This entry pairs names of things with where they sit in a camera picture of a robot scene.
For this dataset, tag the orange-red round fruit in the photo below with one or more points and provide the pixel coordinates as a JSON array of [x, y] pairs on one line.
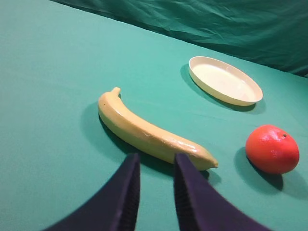
[[272, 150]]

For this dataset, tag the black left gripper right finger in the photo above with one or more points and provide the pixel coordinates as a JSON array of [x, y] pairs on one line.
[[200, 207]]

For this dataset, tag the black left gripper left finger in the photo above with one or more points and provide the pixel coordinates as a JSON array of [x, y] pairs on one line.
[[113, 208]]

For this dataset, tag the green table cloth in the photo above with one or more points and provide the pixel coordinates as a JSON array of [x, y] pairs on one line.
[[55, 154]]

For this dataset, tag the yellow plastic banana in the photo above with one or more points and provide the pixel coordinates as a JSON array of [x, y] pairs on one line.
[[147, 137]]

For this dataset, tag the dark green backdrop cloth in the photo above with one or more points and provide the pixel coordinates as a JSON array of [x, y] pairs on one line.
[[273, 33]]

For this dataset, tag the pale yellow oval plate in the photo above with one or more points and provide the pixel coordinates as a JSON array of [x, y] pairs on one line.
[[224, 81]]

